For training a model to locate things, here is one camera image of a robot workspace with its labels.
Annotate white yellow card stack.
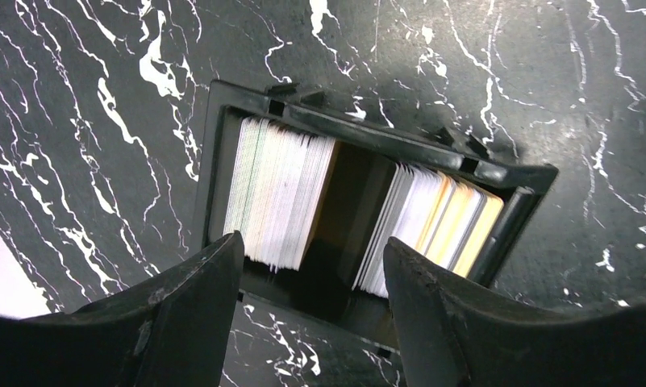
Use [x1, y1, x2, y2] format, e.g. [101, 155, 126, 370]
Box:
[351, 159, 504, 298]

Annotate black card holder box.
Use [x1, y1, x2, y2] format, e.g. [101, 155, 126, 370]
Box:
[190, 80, 558, 352]

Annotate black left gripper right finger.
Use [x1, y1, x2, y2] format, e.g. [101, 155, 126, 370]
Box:
[383, 237, 646, 386]

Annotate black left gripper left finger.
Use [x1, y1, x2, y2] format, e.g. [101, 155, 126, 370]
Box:
[0, 232, 244, 386]

